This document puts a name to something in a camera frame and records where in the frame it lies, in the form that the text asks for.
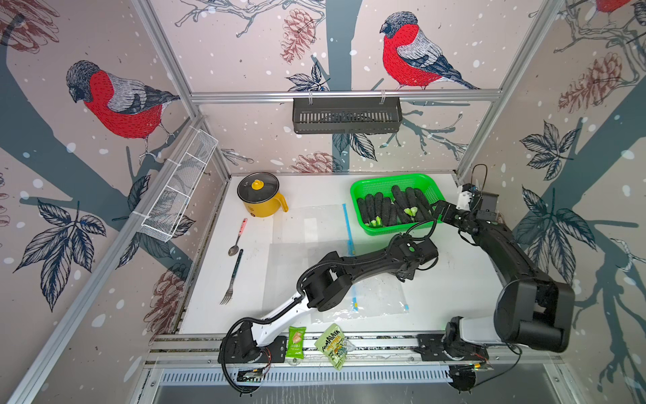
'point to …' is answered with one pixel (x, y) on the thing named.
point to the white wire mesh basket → (168, 209)
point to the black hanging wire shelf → (325, 115)
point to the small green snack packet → (295, 342)
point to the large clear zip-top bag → (286, 263)
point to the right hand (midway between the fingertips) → (443, 206)
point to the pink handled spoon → (235, 249)
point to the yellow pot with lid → (258, 191)
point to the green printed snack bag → (332, 342)
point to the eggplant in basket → (408, 205)
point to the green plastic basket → (426, 182)
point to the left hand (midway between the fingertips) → (405, 268)
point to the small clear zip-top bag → (319, 229)
